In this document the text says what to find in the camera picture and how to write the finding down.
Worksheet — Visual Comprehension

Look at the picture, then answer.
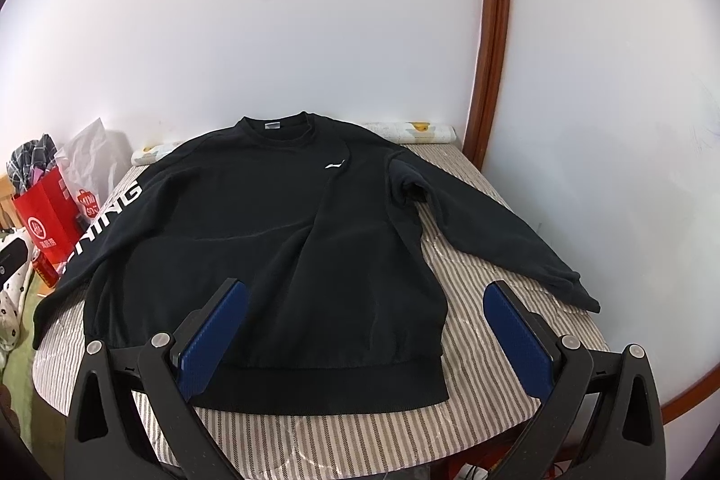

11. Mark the black sweatshirt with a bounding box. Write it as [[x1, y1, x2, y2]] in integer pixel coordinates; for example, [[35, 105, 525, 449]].
[[34, 113, 599, 415]]

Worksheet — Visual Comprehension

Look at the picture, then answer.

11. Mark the green blanket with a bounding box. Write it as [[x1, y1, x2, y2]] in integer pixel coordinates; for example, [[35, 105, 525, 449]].
[[0, 270, 54, 419]]

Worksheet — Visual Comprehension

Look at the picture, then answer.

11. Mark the red drink can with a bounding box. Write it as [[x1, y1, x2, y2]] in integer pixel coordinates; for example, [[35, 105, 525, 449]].
[[32, 248, 60, 289]]

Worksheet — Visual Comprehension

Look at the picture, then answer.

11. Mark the striped quilted mattress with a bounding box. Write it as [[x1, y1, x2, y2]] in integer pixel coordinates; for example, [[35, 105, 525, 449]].
[[31, 141, 613, 480]]

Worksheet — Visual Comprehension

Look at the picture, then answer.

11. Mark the white dotted pillow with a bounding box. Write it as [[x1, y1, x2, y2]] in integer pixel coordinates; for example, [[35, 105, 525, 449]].
[[0, 228, 34, 356]]

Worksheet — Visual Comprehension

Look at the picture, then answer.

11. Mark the red paper shopping bag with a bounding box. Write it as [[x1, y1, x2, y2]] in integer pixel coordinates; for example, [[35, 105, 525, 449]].
[[13, 167, 83, 270]]

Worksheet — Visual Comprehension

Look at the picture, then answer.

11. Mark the white Miniso plastic bag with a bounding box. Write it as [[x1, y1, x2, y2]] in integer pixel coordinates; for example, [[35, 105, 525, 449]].
[[55, 118, 131, 223]]

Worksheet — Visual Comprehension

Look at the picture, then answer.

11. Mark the plaid dark cloth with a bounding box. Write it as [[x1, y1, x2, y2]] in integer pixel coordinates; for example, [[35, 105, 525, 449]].
[[6, 134, 57, 195]]

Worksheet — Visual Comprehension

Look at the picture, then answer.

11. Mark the brown wooden door frame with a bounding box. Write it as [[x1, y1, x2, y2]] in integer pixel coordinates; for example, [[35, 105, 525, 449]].
[[465, 0, 719, 419]]

